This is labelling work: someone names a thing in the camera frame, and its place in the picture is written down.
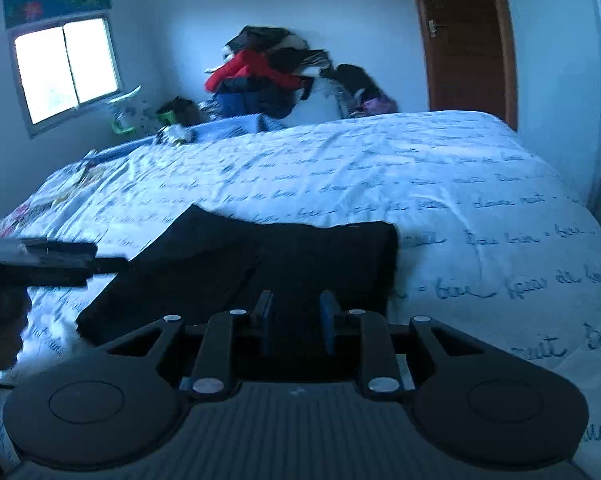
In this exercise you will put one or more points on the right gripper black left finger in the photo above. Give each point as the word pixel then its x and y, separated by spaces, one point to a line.
pixel 169 359

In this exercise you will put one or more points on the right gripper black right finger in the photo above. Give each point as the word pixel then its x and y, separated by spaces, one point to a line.
pixel 372 345

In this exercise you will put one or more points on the black pants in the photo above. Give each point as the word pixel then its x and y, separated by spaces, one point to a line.
pixel 205 263

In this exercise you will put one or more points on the floral patterned quilt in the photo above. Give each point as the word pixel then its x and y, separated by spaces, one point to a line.
pixel 61 195

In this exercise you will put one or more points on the white bedsheet with blue script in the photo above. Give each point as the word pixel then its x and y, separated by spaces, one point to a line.
pixel 492 239

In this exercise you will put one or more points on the green plastic chair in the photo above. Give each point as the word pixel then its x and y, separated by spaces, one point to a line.
pixel 149 125

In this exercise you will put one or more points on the floral cushion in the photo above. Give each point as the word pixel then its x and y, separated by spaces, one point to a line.
pixel 128 108

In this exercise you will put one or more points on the light blue blanket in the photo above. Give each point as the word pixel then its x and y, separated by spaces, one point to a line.
pixel 208 132

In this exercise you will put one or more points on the crumpled white cloth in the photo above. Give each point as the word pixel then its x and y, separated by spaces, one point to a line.
pixel 175 135

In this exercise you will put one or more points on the purple bag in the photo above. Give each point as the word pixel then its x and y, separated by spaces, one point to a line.
pixel 380 106

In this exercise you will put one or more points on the white pillow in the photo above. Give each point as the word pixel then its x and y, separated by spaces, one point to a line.
pixel 321 106

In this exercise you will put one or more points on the pile of clothes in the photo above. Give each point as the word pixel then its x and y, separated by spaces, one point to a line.
pixel 266 69

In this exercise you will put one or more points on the brown wooden door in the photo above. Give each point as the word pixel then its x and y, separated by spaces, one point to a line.
pixel 471 63

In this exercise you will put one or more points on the window with metal frame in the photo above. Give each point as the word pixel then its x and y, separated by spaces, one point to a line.
pixel 63 68

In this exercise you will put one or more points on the silver door handle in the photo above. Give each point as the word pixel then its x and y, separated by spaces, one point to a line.
pixel 432 27

